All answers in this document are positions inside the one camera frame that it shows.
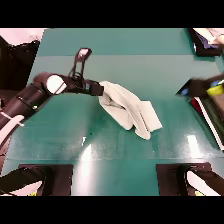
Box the black garment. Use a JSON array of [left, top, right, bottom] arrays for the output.
[[187, 27, 224, 57]]

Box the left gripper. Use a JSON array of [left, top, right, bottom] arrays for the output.
[[66, 77, 105, 98]]

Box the white garment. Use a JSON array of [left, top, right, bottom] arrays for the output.
[[97, 80, 164, 141]]

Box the cream garment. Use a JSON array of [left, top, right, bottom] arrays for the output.
[[193, 27, 224, 45]]

